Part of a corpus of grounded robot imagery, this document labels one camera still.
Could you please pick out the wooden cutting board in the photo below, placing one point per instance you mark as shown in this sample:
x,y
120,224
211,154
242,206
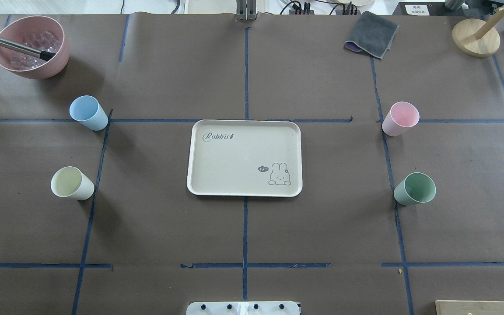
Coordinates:
x,y
457,307

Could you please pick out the wooden cup stand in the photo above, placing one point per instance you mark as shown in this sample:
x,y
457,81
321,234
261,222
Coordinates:
x,y
476,37

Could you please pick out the cream rabbit tray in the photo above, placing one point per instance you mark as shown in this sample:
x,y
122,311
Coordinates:
x,y
245,158

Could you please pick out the blue cup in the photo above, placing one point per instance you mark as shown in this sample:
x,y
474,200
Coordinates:
x,y
87,110

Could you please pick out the black power strip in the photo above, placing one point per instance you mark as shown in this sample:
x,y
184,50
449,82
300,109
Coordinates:
x,y
296,8

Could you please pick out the cream yellow cup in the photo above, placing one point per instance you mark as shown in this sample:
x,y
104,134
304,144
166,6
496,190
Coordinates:
x,y
70,182

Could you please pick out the clear ice cubes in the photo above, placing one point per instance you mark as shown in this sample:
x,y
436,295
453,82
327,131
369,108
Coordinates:
x,y
44,41

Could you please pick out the aluminium camera post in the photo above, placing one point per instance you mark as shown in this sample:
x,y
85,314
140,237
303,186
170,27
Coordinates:
x,y
246,10

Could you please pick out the large pink bowl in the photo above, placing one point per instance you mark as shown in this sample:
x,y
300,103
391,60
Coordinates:
x,y
15,30

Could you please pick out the metal tongs black tip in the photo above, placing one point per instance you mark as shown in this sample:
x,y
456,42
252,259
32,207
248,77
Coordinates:
x,y
16,46

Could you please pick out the grey folded cloth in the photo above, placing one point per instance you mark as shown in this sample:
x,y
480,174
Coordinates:
x,y
372,35

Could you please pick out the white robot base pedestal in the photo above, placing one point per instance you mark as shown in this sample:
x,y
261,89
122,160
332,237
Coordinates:
x,y
244,308

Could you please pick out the pink cup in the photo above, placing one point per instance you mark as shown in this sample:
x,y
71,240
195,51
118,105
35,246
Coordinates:
x,y
401,117

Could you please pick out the green cup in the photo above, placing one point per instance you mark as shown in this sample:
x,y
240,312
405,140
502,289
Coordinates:
x,y
414,189

